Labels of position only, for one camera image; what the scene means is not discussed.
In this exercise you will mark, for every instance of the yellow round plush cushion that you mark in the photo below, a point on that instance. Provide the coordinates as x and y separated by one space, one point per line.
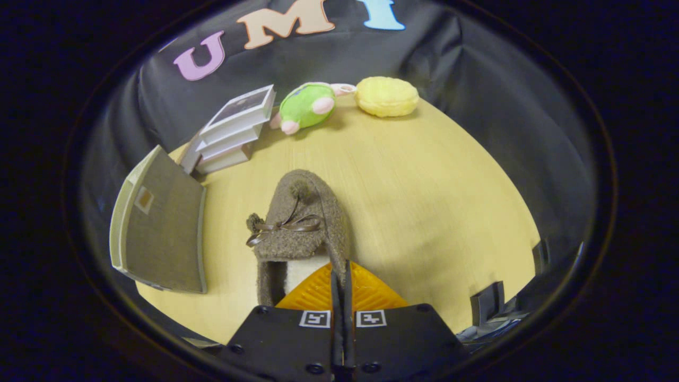
387 95

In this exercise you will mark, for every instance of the grey fabric storage box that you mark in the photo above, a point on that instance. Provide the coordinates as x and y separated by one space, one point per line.
164 233

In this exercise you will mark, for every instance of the white paperback book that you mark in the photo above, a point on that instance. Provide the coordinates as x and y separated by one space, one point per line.
223 162
228 146

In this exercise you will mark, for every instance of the green and pink plush toy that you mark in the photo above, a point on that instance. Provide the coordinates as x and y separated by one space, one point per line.
305 106

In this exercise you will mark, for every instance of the black backdrop cloth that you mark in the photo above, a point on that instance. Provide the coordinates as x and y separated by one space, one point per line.
451 63

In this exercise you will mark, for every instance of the black clamp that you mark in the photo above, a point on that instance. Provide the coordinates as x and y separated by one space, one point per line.
541 257
485 305

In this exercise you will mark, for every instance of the grey crinkled sheet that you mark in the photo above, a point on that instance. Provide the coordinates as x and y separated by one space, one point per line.
488 331

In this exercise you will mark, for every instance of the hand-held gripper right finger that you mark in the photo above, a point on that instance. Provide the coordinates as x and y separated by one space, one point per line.
403 339

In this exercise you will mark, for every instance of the white book with portrait cover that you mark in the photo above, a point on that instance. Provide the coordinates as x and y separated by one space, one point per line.
238 114

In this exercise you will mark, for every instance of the brown fuzzy shoe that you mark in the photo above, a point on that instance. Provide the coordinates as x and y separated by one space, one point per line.
307 201

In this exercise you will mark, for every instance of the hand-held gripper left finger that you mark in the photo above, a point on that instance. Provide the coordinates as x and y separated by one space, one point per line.
286 339

